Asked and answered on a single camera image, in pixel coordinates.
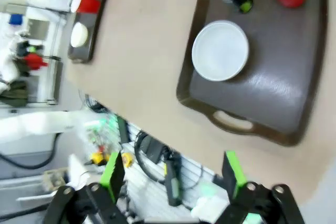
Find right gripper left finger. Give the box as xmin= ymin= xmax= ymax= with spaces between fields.
xmin=44 ymin=150 xmax=130 ymax=224

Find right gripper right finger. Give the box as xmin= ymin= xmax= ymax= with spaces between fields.
xmin=217 ymin=151 xmax=306 ymax=224

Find white bowl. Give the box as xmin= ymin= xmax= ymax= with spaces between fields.
xmin=191 ymin=20 xmax=249 ymax=82
xmin=70 ymin=22 xmax=89 ymax=48

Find yellow tool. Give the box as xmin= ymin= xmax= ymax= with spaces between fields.
xmin=90 ymin=151 xmax=111 ymax=166

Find black power adapter green stripes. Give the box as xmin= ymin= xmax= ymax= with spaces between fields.
xmin=164 ymin=153 xmax=184 ymax=207

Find white beam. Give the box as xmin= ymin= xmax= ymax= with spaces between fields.
xmin=0 ymin=110 xmax=89 ymax=142

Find brown serving tray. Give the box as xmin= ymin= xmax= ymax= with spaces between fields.
xmin=67 ymin=0 xmax=110 ymax=64
xmin=176 ymin=0 xmax=329 ymax=147

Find red object with black pole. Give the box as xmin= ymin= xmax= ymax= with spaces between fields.
xmin=24 ymin=52 xmax=63 ymax=70

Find black cable loop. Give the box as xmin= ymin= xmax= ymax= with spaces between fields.
xmin=134 ymin=129 xmax=169 ymax=183

